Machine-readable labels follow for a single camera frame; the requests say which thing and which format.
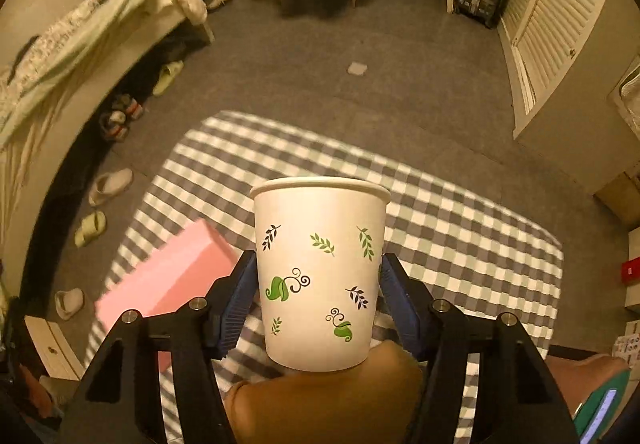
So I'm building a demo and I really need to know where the bed with floral bedding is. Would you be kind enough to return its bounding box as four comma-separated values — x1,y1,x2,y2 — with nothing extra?
1,0,213,294

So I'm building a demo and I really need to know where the white louvered wardrobe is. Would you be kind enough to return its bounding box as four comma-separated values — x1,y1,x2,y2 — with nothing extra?
496,0,640,197

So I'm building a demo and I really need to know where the pink faceted cup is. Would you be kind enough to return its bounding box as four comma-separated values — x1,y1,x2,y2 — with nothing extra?
93,216,244,373

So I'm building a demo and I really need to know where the green notebook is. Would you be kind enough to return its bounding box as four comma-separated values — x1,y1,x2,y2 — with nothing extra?
574,370,630,444

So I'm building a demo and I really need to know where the white leaf-print paper cup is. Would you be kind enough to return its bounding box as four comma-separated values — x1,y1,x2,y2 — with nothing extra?
250,176,390,372

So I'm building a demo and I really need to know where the white slipper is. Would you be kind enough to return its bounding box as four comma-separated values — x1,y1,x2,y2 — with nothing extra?
88,167,134,208
54,288,85,320

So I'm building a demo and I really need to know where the white slipper lower left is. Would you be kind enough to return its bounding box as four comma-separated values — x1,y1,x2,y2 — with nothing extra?
54,288,85,320

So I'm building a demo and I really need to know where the green slipper under bed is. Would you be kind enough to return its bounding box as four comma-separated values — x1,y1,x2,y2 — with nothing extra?
152,60,184,97

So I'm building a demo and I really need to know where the sneaker pair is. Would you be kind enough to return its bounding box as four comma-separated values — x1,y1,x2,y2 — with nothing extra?
99,94,144,143

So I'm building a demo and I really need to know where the brown kraft paper cup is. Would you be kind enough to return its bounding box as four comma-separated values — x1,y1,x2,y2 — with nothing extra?
224,341,423,443

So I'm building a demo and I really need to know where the smartphone with lit screen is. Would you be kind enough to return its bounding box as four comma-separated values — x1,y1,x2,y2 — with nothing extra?
580,389,616,444

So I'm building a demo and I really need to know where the grey checkered tablecloth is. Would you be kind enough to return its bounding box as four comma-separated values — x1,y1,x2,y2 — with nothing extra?
84,109,565,444

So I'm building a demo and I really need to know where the brown plastic stool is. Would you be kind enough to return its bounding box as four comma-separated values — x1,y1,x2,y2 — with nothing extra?
546,344,629,417

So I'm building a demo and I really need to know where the green slipper near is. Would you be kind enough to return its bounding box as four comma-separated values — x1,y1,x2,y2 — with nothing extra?
74,210,107,248

